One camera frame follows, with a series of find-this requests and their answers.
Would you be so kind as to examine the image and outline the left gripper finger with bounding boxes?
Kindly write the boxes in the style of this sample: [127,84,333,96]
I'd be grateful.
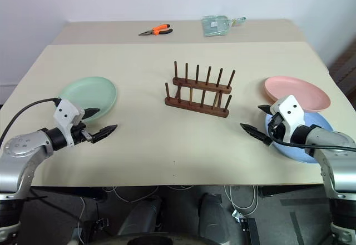
[83,107,101,119]
[91,124,118,145]

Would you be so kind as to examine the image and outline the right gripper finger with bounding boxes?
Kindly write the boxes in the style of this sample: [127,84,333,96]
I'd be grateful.
[240,123,273,147]
[258,104,275,116]

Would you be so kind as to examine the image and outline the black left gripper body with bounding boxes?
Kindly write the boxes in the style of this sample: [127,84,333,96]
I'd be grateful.
[71,122,95,147]

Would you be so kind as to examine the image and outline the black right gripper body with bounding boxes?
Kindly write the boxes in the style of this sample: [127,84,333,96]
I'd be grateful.
[266,112,288,146]

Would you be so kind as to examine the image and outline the wooden dish rack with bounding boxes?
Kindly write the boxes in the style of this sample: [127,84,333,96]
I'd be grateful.
[164,60,237,119]

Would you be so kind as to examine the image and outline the green plate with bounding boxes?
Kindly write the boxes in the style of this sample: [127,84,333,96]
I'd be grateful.
[58,76,117,124]

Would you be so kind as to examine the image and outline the blue plate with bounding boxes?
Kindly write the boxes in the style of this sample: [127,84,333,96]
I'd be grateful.
[264,111,335,164]

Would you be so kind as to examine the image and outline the pink-red plate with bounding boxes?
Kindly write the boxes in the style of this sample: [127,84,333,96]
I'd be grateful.
[264,76,332,112]

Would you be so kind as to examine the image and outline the dark rounded shape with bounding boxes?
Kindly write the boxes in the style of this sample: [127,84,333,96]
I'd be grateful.
[198,192,232,241]
[118,194,164,238]

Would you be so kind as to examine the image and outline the clear plastic bag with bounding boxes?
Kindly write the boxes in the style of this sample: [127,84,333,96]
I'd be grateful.
[201,14,232,38]

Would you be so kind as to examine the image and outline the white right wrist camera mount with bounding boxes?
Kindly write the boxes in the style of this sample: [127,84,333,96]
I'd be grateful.
[269,94,307,146]

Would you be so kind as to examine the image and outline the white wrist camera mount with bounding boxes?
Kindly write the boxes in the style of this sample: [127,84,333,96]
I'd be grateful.
[269,94,307,146]
[53,98,86,146]

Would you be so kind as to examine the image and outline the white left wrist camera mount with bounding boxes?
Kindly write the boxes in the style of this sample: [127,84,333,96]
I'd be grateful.
[53,98,86,146]

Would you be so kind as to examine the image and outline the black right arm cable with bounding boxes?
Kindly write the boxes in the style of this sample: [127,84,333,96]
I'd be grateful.
[267,128,356,152]

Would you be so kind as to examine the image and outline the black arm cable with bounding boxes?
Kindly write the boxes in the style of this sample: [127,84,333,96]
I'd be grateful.
[0,97,61,146]
[267,128,356,152]

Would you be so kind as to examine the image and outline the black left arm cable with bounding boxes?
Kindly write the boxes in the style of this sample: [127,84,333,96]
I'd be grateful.
[0,97,61,146]

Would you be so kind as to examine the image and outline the thin white cable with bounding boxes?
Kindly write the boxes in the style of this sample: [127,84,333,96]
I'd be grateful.
[78,197,86,243]

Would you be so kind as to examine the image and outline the black metal bracket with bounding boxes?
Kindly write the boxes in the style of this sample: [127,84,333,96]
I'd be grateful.
[240,217,261,245]

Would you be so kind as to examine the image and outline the orange-handled pliers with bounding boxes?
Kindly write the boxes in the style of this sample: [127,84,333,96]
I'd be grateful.
[137,23,174,37]

